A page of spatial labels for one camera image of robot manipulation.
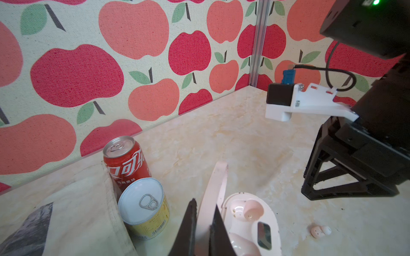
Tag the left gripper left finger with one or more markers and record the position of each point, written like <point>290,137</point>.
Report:
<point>184,243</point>

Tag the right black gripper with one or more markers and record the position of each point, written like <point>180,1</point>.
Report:
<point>368,157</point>

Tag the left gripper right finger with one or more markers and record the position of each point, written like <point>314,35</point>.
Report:
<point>221,236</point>

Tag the pink earbud charging case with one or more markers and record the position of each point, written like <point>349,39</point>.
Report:
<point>248,224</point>

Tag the pink earbud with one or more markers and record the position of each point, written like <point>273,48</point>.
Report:
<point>320,231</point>
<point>249,211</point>

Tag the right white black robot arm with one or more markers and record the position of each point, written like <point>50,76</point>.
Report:
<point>382,30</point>

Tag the yellow tin can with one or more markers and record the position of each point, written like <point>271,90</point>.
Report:
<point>144,208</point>

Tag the red cola can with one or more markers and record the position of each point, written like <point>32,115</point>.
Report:
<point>125,161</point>

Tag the beige Monet tote bag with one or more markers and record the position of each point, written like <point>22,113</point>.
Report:
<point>70,212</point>

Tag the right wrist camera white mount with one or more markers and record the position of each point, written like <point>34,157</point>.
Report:
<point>285,98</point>

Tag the right aluminium frame post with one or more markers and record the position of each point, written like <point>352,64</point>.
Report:
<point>263,12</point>

